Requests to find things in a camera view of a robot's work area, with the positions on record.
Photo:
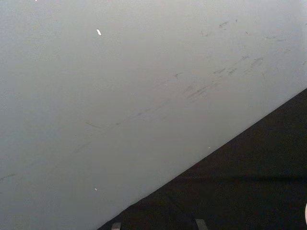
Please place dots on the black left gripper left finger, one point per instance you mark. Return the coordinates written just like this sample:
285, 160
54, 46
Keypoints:
116, 226

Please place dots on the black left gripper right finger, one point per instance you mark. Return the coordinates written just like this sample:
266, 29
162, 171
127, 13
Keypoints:
201, 225

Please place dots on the roll of white tape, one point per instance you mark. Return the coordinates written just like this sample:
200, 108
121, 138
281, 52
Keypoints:
306, 213

